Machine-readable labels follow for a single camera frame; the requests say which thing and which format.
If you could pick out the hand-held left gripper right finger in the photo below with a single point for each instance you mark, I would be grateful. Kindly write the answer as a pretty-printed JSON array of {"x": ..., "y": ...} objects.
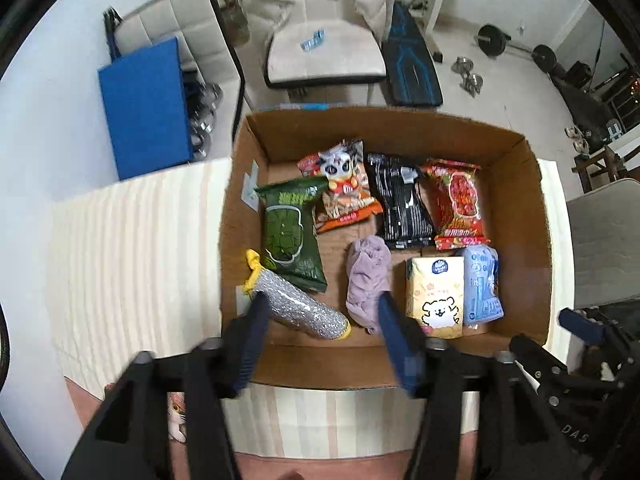
[{"x": 400, "y": 350}]

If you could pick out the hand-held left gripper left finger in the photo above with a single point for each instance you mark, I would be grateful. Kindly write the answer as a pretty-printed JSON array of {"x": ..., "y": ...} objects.
[{"x": 245, "y": 345}]

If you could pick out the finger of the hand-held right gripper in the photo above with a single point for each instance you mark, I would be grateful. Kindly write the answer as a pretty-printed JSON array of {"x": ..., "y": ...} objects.
[
  {"x": 542, "y": 365},
  {"x": 582, "y": 325}
]

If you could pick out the yellow bear print tissue pack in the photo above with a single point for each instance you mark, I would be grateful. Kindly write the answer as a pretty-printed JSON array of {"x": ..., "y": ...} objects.
[{"x": 435, "y": 295}]

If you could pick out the grey yellow-ended scrubber sponge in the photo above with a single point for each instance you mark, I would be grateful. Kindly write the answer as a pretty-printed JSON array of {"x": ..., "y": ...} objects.
[{"x": 305, "y": 310}]

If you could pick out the purple cloth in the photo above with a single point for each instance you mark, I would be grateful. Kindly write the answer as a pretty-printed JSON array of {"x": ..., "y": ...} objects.
[{"x": 367, "y": 280}]

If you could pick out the blue tissue pack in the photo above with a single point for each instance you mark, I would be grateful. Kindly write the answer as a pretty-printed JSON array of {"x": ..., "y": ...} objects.
[{"x": 482, "y": 285}]

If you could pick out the cardboard box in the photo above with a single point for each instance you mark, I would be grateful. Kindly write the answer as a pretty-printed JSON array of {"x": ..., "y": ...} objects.
[{"x": 525, "y": 240}]

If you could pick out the green snack packet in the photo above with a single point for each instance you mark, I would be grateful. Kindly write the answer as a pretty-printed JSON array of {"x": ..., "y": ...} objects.
[{"x": 287, "y": 230}]

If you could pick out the black snack packet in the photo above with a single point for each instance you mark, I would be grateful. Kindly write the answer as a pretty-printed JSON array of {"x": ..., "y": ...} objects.
[{"x": 402, "y": 200}]

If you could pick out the red snack packet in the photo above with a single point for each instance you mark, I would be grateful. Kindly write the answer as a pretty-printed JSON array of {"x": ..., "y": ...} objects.
[{"x": 460, "y": 200}]

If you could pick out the panda print snack packet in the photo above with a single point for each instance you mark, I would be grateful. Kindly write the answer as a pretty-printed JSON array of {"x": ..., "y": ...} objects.
[{"x": 345, "y": 190}]

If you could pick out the grey shell chair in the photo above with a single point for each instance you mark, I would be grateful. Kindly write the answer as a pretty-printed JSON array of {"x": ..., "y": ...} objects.
[{"x": 605, "y": 240}]

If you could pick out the brown wooden chair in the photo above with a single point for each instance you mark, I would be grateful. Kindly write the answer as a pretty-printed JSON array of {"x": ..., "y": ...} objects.
[{"x": 612, "y": 165}]

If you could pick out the chrome dumbbell pile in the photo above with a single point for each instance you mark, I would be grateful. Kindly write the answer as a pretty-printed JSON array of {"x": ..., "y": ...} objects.
[{"x": 205, "y": 120}]

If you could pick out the black speaker box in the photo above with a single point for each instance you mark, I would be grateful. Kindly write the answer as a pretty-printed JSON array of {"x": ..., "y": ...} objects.
[{"x": 580, "y": 72}]

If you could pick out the blue foam board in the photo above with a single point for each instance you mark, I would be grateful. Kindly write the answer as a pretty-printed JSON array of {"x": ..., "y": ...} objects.
[{"x": 145, "y": 110}]

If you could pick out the black blue-patterned weight bench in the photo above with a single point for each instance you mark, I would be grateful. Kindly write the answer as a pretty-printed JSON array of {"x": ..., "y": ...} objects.
[{"x": 412, "y": 65}]

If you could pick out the beige padded chair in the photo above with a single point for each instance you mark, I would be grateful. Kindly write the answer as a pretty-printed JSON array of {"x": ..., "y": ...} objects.
[{"x": 330, "y": 60}]

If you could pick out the floor barbell with black plates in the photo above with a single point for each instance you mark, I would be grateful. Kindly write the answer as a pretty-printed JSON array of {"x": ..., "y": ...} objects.
[{"x": 492, "y": 40}]

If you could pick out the small blue packet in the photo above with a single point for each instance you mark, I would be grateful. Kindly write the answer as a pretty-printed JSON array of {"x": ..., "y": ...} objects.
[{"x": 313, "y": 41}]

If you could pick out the white quilted chair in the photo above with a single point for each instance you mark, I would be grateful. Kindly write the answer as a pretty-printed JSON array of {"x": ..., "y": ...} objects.
[{"x": 160, "y": 20}]

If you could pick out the white barbell rack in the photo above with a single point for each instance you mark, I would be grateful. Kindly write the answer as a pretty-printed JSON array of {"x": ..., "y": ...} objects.
[{"x": 440, "y": 10}]

